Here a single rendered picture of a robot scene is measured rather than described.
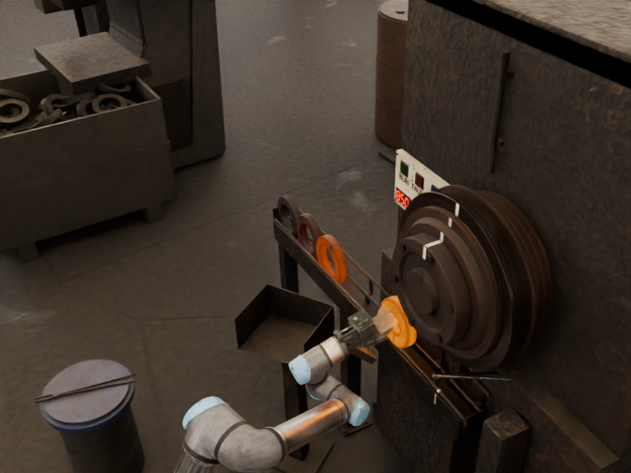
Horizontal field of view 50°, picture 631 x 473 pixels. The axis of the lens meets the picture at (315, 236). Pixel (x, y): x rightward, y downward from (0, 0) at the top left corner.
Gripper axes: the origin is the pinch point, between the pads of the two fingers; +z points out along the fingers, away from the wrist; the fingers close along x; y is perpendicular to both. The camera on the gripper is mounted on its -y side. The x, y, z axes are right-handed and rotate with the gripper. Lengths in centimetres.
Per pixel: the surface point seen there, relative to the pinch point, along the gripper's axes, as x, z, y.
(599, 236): -49, 30, 46
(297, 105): 326, 92, -106
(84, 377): 65, -96, -16
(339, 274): 42.3, -0.8, -13.4
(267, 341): 34, -35, -16
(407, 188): 19.0, 21.8, 25.8
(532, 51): -22, 38, 77
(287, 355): 24.1, -31.8, -16.0
